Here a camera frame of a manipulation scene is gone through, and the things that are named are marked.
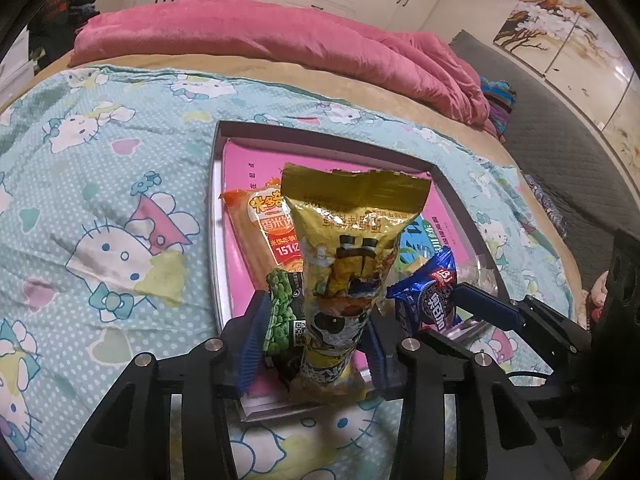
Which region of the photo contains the dark clothes pile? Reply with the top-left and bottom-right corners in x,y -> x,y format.
30,0 -> 101,68

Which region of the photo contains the white drawer cabinet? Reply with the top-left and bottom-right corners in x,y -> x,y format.
0,30 -> 36,106

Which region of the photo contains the green pea snack packet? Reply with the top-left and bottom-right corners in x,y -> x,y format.
265,267 -> 309,391

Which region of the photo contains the pink duvet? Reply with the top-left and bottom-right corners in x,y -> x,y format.
67,0 -> 493,133

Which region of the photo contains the beige bed sheet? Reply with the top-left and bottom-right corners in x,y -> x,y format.
30,52 -> 583,311

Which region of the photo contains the flower tree wall painting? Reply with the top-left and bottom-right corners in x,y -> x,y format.
492,0 -> 640,181

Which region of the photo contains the blue cookie packet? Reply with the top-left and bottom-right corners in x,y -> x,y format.
386,247 -> 458,337

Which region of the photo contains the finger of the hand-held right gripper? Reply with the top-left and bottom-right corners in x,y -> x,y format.
456,282 -> 526,332

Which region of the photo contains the gold yellow snack packet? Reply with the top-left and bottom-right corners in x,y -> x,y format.
279,161 -> 434,407

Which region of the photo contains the dark patterned cloth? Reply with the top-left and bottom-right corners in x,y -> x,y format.
522,172 -> 569,239

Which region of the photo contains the printed cat blanket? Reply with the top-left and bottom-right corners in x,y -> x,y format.
0,62 -> 523,480

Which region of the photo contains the clear packet with red snack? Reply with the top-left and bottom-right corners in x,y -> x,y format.
457,252 -> 507,301

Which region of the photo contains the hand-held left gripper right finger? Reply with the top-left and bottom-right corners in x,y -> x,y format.
366,319 -> 571,480

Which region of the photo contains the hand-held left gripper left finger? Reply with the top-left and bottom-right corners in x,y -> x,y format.
55,290 -> 269,480

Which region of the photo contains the colourful striped cloth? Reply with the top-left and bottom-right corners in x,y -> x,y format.
480,77 -> 517,141

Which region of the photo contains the orange rice cracker packet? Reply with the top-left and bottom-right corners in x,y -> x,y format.
220,177 -> 306,287

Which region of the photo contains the pink book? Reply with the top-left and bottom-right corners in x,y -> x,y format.
220,137 -> 482,401

